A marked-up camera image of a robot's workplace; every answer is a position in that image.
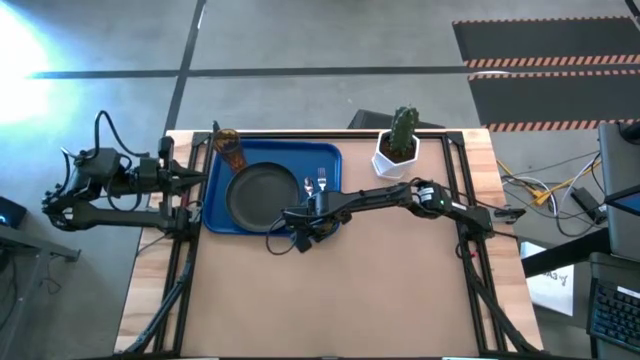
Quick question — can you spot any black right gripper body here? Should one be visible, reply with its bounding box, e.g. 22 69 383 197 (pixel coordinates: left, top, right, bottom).
299 191 352 237

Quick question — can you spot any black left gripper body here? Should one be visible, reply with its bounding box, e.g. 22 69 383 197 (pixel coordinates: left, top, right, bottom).
133 156 174 197

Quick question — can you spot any dark grey round plate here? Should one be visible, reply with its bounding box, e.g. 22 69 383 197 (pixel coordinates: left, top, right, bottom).
224 161 302 234

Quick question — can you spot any amber faceted plastic cup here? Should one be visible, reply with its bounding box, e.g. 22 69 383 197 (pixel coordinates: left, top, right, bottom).
213 127 249 174

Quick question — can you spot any blue plastic tray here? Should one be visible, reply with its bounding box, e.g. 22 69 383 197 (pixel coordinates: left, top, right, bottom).
201 138 344 237

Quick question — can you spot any white faceted plant pot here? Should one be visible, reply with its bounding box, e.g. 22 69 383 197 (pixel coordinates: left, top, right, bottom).
370 128 422 181

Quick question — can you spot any black rectangular panel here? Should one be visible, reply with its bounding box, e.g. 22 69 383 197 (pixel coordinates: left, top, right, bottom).
346 108 447 132

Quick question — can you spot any green cactus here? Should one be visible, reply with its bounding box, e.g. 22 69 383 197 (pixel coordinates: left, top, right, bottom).
388 104 421 158

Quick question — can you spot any black electronic box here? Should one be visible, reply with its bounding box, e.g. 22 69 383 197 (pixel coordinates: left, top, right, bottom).
0 195 29 230

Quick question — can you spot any black power adapter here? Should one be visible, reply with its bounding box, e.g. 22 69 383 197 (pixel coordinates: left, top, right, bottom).
569 186 595 212

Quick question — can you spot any black hazard-striped floor mat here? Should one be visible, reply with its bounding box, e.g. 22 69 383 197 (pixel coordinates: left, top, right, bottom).
466 69 640 133
451 16 640 70

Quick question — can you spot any grey monitor back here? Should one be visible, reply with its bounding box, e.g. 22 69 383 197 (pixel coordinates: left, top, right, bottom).
596 121 640 262

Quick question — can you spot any black computer keyboard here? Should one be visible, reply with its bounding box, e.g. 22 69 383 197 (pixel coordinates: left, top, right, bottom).
586 278 640 354

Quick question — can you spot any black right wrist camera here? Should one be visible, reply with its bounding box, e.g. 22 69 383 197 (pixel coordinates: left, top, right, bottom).
293 231 315 255

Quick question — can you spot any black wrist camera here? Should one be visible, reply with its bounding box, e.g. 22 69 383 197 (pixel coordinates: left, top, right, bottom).
293 231 315 255
158 135 176 164

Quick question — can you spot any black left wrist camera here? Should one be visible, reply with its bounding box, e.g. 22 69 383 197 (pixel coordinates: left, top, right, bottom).
158 135 176 164

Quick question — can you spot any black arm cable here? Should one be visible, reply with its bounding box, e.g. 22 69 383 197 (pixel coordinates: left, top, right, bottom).
92 109 151 159
264 216 302 258

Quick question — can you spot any black aluminium table frame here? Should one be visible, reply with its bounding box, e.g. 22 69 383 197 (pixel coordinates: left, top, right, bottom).
112 128 547 360

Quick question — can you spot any yellow cable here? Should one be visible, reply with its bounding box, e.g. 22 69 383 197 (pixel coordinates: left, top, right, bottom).
497 158 602 207

